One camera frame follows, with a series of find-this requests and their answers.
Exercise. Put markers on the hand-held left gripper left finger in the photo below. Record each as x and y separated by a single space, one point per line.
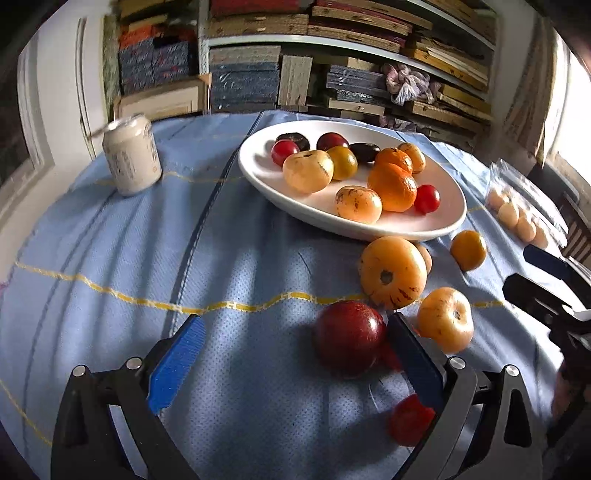
178 360

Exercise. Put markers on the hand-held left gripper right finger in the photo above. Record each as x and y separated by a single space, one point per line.
415 360

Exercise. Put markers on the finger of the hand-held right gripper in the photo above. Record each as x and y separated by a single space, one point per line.
547 261
531 293

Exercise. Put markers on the large dark red plum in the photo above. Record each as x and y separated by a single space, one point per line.
348 339

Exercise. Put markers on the large orange mandarin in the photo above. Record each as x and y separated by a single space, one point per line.
392 189

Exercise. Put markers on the white oval plate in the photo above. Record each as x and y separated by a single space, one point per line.
286 194

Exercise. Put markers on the large spotted yellow pepino melon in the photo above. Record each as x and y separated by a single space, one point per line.
308 171

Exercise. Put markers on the dark wooden chair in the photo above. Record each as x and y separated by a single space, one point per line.
577 230

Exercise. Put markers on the clear plastic egg pack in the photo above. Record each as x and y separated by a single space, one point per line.
519 212

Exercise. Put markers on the small orange-yellow fruit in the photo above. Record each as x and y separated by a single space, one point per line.
415 156
468 250

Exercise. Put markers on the striped yellow pepino melon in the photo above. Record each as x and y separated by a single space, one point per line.
392 272

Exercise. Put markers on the blue tablecloth with yellow stitching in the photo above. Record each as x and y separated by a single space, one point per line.
184 258

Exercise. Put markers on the small pale orange fruit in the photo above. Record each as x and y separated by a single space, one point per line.
425 258

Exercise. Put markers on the red cherry tomato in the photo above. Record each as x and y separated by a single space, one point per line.
284 153
427 199

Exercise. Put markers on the beige patterned curtain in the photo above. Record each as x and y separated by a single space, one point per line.
531 92

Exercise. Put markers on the small orange mandarin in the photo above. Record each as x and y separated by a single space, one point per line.
395 158

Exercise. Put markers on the yellow-green round fruit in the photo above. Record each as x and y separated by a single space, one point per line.
344 162

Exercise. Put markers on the beige beverage can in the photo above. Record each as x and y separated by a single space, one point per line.
131 154

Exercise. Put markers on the dark purple plum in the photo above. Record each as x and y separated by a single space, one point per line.
295 139
364 151

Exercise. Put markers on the pink crumpled cloth bundle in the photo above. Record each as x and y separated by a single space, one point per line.
408 83

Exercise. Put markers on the pale wooden framed panel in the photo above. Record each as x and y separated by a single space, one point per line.
159 101

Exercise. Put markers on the stack of blue slate boxes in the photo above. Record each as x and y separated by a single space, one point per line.
355 83

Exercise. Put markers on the stack of dark blue boxes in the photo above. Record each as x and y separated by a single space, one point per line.
244 87

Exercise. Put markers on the white metal storage shelf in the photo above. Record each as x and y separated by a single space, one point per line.
351 44

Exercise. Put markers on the stack of speckled blue boxes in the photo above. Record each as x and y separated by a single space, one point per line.
152 67

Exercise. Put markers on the grey wooden plank box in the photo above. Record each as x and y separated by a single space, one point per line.
295 83

